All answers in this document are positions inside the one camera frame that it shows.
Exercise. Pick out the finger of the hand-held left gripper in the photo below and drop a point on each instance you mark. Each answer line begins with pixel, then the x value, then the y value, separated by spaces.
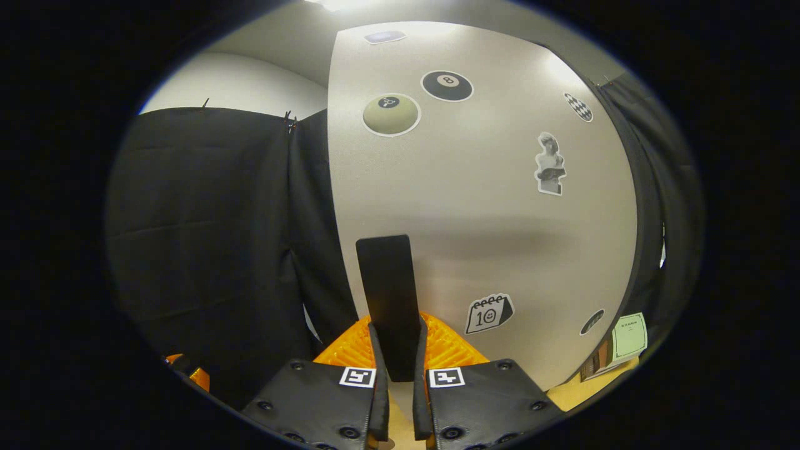
pixel 195 375

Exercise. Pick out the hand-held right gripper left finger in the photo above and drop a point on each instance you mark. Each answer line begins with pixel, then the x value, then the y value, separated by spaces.
pixel 312 400

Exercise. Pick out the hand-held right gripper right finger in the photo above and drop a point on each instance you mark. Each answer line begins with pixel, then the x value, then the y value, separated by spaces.
pixel 487 400

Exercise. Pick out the grey cabinet door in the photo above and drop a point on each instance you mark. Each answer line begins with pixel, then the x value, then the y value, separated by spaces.
pixel 475 219

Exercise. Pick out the black backdrop cloth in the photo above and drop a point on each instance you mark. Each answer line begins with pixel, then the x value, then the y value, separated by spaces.
pixel 206 219

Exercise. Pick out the large ceiling light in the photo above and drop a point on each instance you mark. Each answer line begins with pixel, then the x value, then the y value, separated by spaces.
pixel 340 3

